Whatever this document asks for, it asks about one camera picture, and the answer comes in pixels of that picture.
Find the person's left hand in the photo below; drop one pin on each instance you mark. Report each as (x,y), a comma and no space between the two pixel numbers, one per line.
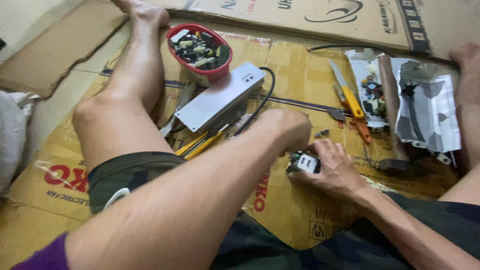
(287,127)

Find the person's right hand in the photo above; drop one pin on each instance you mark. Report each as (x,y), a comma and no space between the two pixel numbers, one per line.
(337,174)

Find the person's left fingers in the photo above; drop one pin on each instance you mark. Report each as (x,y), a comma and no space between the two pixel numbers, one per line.
(302,140)

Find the small green circuit board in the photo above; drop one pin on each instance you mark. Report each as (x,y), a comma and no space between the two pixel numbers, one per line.
(306,162)

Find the small metal scrap pieces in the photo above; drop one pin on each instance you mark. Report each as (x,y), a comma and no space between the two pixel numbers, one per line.
(321,133)

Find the yellow printed cardboard sheet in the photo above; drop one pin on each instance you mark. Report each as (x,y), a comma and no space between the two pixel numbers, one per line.
(300,75)

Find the circuit board on white sheet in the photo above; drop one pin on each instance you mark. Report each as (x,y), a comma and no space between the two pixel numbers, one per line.
(369,90)

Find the silver metal power supply box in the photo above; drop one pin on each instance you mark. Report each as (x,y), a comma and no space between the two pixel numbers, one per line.
(221,97)

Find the red plastic bowl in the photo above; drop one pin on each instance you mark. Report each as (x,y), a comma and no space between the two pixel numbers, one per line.
(210,73)

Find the large brown printed cardboard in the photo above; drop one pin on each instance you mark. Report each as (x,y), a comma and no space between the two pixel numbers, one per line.
(300,18)

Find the open silver metal casing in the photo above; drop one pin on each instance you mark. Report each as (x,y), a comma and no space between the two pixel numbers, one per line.
(427,108)

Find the heap of electronic components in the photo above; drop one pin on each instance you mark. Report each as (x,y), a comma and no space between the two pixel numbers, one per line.
(198,50)

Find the person's right leg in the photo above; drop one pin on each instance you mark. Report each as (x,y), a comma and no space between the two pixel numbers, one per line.
(468,112)

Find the person's leg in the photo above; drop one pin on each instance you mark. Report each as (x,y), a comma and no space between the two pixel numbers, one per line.
(468,112)
(123,97)

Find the camouflage shorts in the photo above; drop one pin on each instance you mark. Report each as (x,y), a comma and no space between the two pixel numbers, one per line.
(123,176)

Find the person's left leg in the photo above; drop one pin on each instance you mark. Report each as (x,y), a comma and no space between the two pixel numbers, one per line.
(123,97)

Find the plain brown cardboard piece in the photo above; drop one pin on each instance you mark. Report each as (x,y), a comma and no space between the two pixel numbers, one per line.
(56,45)

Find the purple shirt sleeve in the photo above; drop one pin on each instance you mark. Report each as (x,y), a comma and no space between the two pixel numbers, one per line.
(45,258)

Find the white sack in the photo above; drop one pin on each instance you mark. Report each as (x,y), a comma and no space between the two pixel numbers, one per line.
(13,131)

